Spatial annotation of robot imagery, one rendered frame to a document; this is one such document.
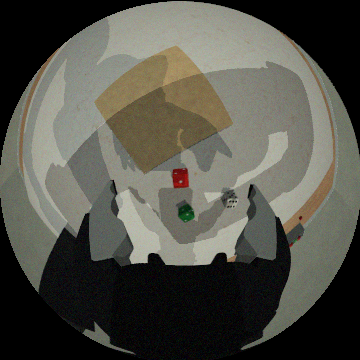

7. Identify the tan square mat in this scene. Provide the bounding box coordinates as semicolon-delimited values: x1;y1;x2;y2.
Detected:
94;45;233;174

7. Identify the red die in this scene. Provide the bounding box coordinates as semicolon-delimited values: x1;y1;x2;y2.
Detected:
172;168;189;188

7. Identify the green die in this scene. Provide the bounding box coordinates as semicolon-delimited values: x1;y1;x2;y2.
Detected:
178;204;195;223

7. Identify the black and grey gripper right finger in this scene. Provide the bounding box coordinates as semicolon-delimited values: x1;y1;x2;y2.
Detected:
234;184;291;311

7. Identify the white die with black pips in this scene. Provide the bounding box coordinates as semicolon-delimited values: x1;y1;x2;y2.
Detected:
222;192;239;209

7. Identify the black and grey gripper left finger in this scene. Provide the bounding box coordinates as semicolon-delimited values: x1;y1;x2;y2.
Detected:
73;180;134;317

